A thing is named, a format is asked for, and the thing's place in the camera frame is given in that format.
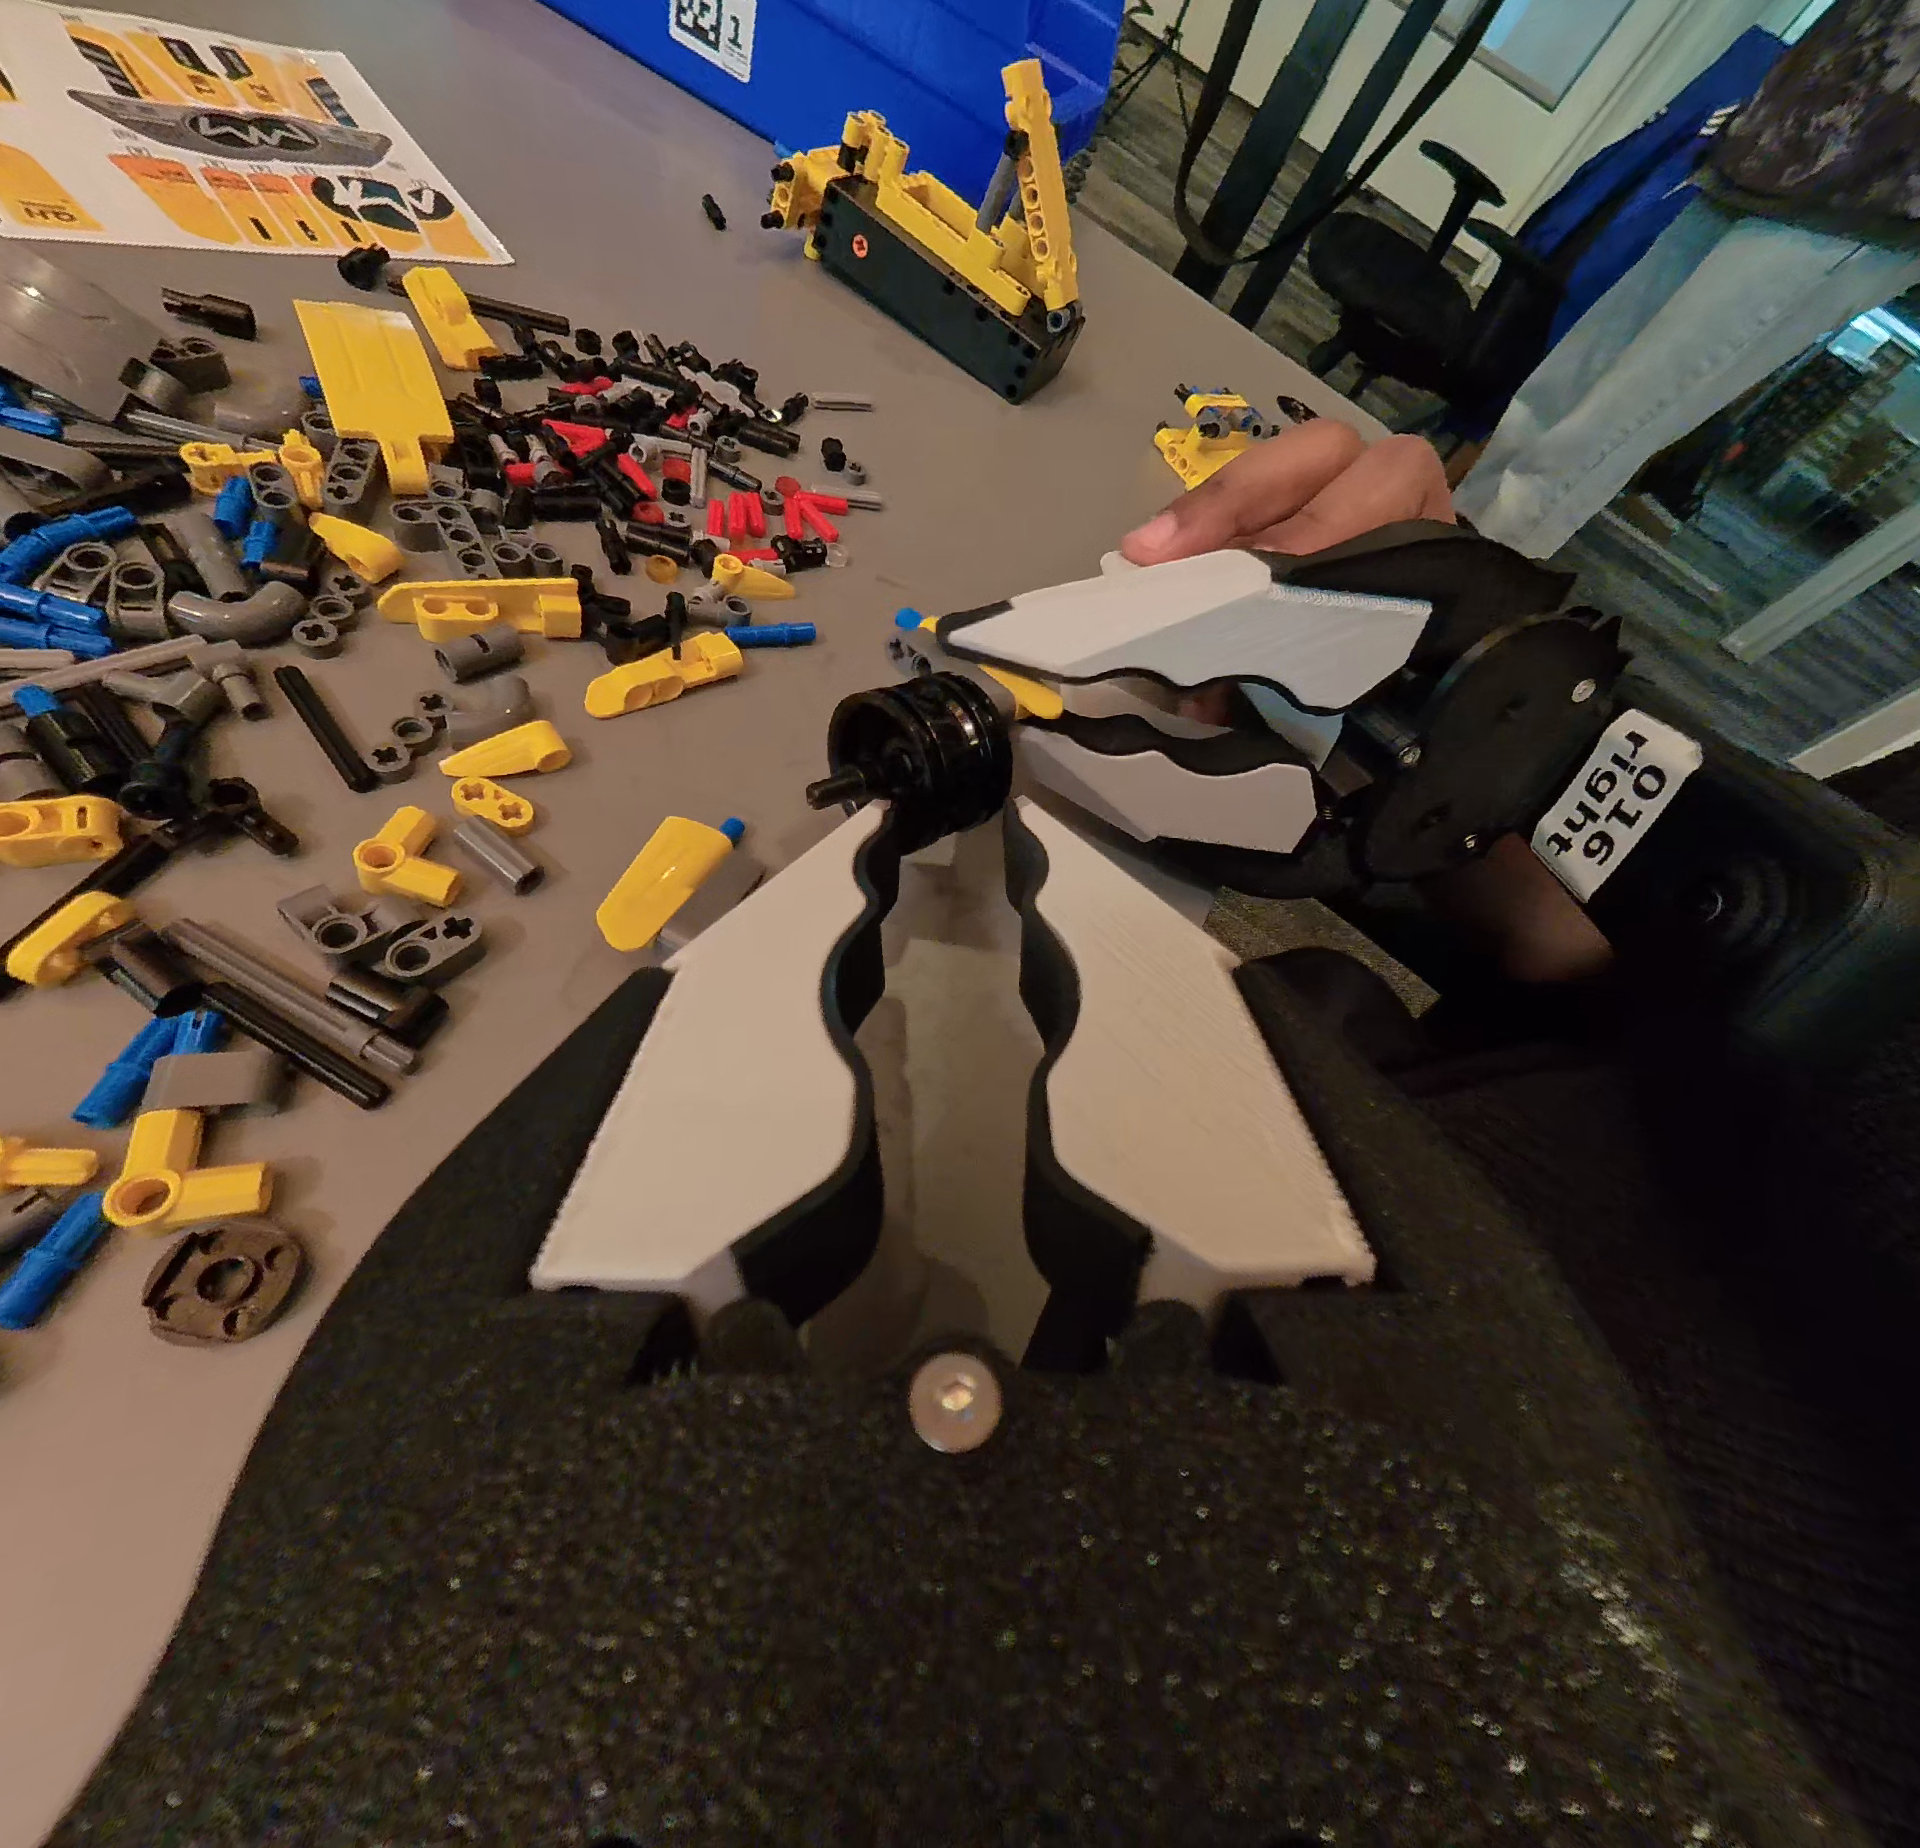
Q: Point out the grey building brick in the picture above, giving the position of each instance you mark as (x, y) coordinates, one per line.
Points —
(919, 651)

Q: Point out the person's right hand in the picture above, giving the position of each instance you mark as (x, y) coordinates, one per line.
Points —
(1306, 491)

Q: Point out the blue storage bin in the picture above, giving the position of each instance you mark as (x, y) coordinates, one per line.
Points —
(901, 18)

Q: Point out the yellow toy vehicle build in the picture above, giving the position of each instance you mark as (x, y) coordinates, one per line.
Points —
(930, 273)

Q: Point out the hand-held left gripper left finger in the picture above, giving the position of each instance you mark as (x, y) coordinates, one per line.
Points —
(706, 1114)

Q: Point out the grey brick with yellow slope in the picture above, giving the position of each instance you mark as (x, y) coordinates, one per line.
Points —
(661, 882)

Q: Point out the pile of toy building pieces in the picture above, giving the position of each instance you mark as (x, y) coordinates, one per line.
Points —
(375, 392)

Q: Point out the black swivel chair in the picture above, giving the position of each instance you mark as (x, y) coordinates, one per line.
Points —
(1395, 303)

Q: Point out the small yellow grey pin assembly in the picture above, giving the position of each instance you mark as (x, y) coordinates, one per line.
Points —
(1201, 438)

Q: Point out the blue cloth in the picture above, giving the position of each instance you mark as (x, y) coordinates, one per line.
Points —
(1651, 182)

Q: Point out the black toy wheel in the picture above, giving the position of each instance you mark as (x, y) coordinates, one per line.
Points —
(930, 747)

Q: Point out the standing desk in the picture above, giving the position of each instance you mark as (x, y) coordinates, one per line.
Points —
(1290, 108)

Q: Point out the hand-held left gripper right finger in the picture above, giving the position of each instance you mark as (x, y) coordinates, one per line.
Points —
(1201, 1114)

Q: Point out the printed instruction sheet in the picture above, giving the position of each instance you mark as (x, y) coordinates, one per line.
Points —
(225, 137)

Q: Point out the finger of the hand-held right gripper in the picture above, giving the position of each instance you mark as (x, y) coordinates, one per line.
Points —
(1201, 618)
(1201, 806)

